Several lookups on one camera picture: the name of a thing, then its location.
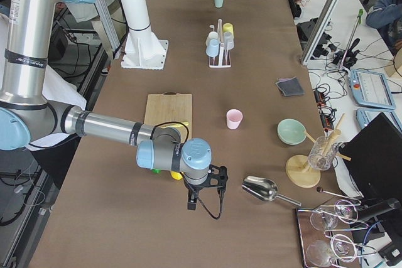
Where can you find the yellow lemon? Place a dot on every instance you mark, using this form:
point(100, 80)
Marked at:
point(176, 175)

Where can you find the pink cup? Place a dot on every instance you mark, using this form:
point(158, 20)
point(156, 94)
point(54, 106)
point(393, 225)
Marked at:
point(233, 118)

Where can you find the wine glass rack tray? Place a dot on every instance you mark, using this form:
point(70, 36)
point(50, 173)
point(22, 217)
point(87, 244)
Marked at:
point(325, 235)

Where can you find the yellow plastic knife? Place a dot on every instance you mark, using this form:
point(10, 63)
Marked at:
point(182, 124)

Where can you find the blue teach pendant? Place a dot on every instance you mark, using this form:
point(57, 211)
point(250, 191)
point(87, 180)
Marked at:
point(370, 89)

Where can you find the aluminium frame post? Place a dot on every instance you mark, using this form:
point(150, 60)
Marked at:
point(318, 31)

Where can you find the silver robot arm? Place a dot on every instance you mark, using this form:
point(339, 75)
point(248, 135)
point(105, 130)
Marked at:
point(26, 115)

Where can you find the blue cup on holder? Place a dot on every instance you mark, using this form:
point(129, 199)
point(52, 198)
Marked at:
point(212, 49)

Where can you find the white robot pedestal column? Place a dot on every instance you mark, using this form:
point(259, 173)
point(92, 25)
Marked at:
point(143, 49)

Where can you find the yellow cup on holder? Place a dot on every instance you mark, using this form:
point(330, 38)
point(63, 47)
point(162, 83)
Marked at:
point(228, 27)

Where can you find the metal scoop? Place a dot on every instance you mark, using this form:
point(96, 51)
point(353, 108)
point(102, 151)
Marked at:
point(265, 190)

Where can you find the clear glass mug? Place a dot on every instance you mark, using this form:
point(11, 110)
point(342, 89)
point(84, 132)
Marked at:
point(322, 154)

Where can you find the wooden mug tree stand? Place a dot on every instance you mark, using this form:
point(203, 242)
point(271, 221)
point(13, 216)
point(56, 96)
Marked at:
point(299, 170)

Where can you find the grey cup on holder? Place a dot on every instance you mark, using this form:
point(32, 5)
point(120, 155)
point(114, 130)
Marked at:
point(228, 40)

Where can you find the white wire cup holder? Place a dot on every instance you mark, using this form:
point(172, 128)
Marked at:
point(223, 59)

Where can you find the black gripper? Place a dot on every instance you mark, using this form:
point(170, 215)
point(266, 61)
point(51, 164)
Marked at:
point(192, 189)

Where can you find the green bowl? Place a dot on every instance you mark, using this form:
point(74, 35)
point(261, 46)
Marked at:
point(291, 131)

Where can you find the white cup on holder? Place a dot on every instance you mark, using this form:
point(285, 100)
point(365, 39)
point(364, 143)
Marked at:
point(213, 35)

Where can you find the wooden cutting board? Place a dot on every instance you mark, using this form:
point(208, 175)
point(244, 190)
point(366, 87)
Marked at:
point(171, 107)

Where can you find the grey folded cloth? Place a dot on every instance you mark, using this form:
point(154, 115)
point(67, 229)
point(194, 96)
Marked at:
point(290, 87)

